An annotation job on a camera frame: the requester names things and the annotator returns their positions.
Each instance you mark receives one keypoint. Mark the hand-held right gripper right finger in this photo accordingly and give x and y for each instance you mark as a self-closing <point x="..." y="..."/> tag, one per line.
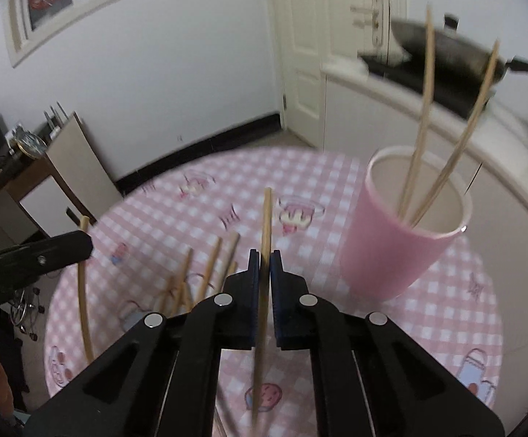
<point x="276" y="282"/>

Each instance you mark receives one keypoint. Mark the chrome chair base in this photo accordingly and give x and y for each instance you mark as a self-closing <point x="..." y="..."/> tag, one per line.
<point x="25" y="312"/>

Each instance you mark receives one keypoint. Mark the black induction cooker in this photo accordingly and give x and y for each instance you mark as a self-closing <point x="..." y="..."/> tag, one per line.
<point x="405" y="75"/>

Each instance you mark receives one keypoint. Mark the metal rack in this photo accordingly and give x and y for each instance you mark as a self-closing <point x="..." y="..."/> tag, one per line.
<point x="57" y="116"/>

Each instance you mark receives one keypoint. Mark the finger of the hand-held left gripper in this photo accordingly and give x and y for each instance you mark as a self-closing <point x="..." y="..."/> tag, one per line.
<point x="59" y="250"/>

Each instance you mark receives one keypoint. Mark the wooden chopstick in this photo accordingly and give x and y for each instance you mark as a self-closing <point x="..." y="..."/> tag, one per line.
<point x="267" y="218"/>
<point x="423" y="100"/>
<point x="83" y="309"/>
<point x="468" y="118"/>

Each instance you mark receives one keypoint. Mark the pink cup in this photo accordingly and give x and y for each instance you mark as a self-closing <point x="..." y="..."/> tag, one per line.
<point x="382" y="246"/>

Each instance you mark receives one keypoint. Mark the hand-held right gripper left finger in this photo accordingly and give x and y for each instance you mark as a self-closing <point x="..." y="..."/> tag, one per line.
<point x="254" y="282"/>

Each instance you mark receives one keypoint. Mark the pink checkered tablecloth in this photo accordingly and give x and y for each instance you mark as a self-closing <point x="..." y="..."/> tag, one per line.
<point x="163" y="218"/>

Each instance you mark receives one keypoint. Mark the white counter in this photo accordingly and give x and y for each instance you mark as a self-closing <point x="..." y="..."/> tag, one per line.
<point x="359" y="109"/>

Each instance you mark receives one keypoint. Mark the pile of wooden chopsticks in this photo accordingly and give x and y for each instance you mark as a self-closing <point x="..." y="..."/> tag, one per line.
<point x="232" y="243"/>

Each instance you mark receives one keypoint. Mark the dark wooden desk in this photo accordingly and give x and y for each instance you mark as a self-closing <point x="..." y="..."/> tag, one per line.
<point x="32" y="170"/>

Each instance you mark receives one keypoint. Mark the beige leaning board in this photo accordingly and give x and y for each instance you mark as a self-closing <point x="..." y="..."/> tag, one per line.
<point x="82" y="164"/>

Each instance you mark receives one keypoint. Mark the dark metal wok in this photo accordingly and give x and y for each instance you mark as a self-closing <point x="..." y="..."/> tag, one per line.
<point x="455" y="50"/>

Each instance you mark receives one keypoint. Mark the cream door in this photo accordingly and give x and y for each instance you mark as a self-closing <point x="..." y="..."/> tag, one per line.
<point x="304" y="54"/>

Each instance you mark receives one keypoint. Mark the round gold clock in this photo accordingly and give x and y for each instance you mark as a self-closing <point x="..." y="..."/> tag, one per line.
<point x="32" y="143"/>

